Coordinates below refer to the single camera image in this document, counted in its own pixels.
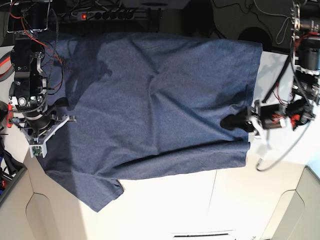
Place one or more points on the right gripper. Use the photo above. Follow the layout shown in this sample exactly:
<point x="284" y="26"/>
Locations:
<point x="40" y="128"/>

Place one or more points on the red grey pliers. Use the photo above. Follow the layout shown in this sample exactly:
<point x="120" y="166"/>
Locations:
<point x="6" y="67"/>

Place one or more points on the grey bin with tools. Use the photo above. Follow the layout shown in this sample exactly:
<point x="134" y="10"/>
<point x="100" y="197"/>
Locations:
<point x="10" y="169"/>

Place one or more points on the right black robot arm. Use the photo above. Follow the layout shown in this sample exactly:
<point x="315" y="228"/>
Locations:
<point x="33" y="64"/>

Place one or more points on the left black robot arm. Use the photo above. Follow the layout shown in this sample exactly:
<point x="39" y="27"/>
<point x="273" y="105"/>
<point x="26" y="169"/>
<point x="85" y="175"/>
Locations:
<point x="304" y="59"/>

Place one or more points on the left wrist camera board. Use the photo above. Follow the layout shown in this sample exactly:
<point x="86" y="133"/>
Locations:
<point x="263" y="150"/>

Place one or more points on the blue grey t-shirt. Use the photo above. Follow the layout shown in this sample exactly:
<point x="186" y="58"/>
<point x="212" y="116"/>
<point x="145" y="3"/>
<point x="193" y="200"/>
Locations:
<point x="148" y="105"/>

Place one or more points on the white power strip red switch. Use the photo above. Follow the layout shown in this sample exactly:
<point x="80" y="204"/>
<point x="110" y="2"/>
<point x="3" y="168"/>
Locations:
<point x="111" y="15"/>

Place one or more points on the orange handled screwdriver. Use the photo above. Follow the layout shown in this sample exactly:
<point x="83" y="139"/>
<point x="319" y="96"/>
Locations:
<point x="9" y="117"/>

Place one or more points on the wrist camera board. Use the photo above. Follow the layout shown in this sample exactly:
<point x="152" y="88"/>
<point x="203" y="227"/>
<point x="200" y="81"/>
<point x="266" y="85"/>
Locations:
<point x="263" y="150"/>
<point x="37" y="150"/>

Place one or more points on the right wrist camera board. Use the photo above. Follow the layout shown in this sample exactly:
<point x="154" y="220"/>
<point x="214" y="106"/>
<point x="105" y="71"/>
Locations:
<point x="37" y="150"/>

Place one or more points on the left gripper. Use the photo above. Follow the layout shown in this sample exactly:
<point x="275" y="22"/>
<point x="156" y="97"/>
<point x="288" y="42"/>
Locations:
<point x="259" y="119"/>

